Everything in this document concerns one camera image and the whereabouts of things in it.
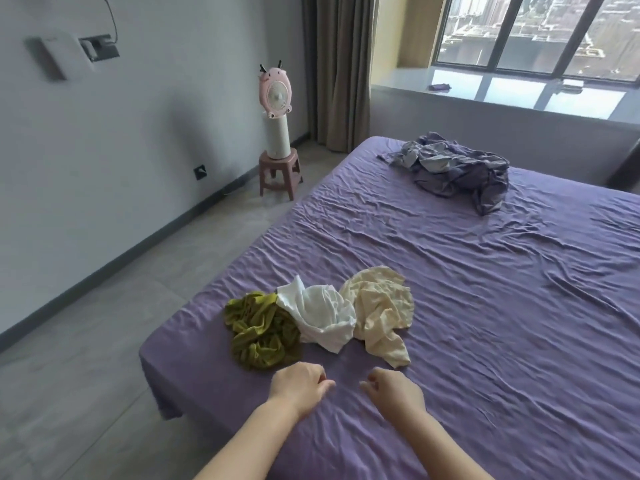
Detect pink fan white base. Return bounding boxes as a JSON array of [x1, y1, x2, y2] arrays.
[[257, 62, 295, 159]]

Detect green garment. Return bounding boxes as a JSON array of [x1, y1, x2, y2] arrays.
[[223, 292, 303, 371]]

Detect person's right forearm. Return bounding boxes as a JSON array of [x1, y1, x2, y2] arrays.
[[399, 412, 496, 480]]

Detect crumpled purple grey quilt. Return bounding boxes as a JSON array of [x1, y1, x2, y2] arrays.
[[377, 132, 510, 217]]

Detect thin dark wall cable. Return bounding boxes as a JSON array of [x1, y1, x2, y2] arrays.
[[98, 0, 121, 45]]

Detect white bay window sill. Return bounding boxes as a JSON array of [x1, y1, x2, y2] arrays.
[[371, 67, 640, 127]]

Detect pale yellow garment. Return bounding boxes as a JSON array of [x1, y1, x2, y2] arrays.
[[339, 266, 415, 369]]

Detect person's left hand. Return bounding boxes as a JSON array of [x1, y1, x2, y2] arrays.
[[267, 361, 337, 423]]

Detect person's left forearm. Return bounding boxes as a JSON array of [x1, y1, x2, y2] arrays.
[[195, 399, 301, 480]]

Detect grey curtain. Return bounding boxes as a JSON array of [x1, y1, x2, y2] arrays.
[[605, 139, 640, 195], [301, 0, 379, 155]]

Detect white t-shirt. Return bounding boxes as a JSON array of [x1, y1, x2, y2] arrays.
[[275, 275, 357, 354]]

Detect black socket with plug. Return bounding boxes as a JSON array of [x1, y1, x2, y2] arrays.
[[79, 34, 121, 63]]

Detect white wall box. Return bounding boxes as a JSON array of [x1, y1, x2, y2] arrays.
[[25, 32, 96, 81]]

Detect person's right hand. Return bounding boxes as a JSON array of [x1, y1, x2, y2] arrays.
[[359, 367, 429, 427]]

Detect purple sheet bed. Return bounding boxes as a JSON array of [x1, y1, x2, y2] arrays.
[[139, 135, 640, 480]]

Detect dark framed window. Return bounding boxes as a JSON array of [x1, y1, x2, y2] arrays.
[[432, 0, 640, 85]]

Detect brown plastic stool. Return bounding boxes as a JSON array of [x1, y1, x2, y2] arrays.
[[258, 148, 304, 201]]

